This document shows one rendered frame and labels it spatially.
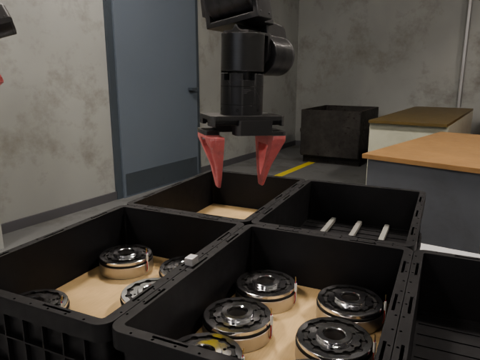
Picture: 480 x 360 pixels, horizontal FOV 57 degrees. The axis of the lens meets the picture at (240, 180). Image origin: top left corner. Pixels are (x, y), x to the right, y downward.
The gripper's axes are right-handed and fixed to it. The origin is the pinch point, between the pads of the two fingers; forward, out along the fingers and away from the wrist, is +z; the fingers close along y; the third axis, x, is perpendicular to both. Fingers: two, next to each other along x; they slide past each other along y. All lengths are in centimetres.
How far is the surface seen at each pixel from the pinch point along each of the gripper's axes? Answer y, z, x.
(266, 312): -4.0, 20.1, 1.6
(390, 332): -10.8, 13.3, 20.9
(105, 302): 18.5, 23.7, -15.3
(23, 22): 62, -53, -332
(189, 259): 6.5, 12.5, -3.2
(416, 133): -277, 32, -289
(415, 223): -38.6, 12.4, -8.6
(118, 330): 17.6, 13.9, 10.8
